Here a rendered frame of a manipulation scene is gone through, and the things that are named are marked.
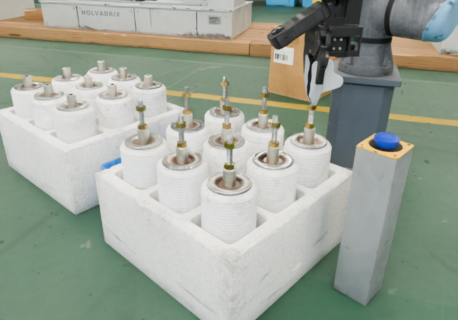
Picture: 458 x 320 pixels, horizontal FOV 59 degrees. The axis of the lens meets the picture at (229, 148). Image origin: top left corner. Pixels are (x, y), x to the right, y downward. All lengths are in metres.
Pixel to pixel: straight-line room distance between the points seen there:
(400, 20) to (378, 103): 0.22
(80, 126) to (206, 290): 0.53
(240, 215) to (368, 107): 0.64
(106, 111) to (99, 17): 2.07
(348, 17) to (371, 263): 0.44
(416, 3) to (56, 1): 2.68
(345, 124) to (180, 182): 0.62
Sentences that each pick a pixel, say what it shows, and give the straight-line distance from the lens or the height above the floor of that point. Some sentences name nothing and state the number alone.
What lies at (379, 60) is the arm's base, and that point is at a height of 0.34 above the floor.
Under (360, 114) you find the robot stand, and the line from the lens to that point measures 1.20.
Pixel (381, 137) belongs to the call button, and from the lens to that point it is 0.71.
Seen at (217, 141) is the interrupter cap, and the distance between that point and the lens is 0.82.
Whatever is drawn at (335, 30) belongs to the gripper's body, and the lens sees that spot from 0.76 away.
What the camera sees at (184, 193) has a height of 0.21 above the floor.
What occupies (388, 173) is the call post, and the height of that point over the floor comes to 0.28.
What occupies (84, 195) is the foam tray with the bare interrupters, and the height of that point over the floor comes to 0.04.
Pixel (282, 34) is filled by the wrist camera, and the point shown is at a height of 0.47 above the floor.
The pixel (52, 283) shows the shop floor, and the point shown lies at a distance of 0.92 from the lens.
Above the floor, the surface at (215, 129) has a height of 0.23.
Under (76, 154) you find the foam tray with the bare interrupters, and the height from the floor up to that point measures 0.16.
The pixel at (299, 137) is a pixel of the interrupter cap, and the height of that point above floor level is 0.25.
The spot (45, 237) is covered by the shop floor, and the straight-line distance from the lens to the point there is 1.05.
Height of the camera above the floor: 0.60
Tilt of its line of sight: 26 degrees down
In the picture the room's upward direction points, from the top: 1 degrees clockwise
